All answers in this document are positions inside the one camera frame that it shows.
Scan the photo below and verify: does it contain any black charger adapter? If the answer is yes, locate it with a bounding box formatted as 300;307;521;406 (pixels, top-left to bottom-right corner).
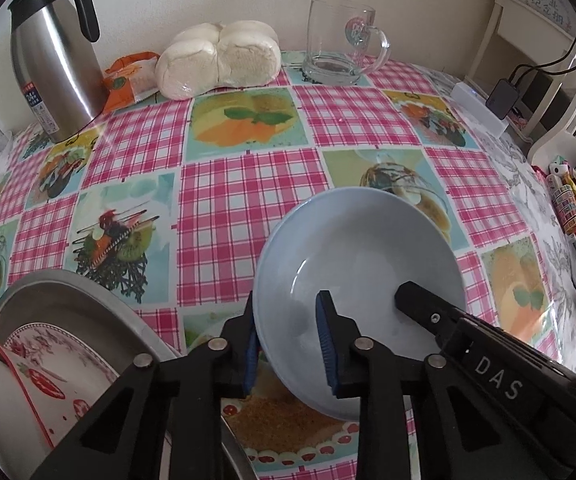
485;78;520;121

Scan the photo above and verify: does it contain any pink plaid fruit tablecloth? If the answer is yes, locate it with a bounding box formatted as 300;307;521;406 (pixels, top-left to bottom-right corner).
0;50;569;480

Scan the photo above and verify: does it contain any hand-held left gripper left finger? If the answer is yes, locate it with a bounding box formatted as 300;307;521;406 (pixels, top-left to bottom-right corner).
28;292;264;480

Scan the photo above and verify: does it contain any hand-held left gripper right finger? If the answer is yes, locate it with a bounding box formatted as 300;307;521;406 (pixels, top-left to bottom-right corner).
315;290;470;480

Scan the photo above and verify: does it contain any round floral rim plate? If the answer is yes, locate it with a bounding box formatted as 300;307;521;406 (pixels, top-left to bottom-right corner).
0;324;124;391

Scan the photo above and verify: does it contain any light blue bowl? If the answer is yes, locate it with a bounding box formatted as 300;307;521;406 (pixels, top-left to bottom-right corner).
253;187;466;421

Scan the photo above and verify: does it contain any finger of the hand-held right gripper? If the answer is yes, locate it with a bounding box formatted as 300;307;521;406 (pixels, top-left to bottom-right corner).
394;281;465;352

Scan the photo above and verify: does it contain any stainless steel thermos carafe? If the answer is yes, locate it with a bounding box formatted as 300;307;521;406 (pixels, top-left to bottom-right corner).
7;0;106;144

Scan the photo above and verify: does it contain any clear glass mug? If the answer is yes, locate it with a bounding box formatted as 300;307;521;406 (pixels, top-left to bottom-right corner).
301;0;391;86

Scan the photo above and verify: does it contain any strawberry print bowl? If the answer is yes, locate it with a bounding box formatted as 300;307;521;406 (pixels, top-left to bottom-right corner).
0;339;121;461

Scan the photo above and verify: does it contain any white power strip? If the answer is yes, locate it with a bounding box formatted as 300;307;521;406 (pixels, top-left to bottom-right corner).
450;82;510;137

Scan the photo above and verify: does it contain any orange snack packet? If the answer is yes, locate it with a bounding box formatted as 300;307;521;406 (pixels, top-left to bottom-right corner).
103;51;161;112

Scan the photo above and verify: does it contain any bag of steamed buns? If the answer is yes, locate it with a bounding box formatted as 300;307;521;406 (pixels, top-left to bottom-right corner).
155;20;283;101

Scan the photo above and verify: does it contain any stainless steel plate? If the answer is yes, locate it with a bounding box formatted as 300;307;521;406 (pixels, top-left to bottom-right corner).
0;268;259;480

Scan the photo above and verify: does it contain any black charging cable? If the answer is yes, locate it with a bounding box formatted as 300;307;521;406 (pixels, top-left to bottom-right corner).
510;10;576;86

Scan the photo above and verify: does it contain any white cutout shelf rack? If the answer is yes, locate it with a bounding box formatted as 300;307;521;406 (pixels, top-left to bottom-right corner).
463;0;576;166

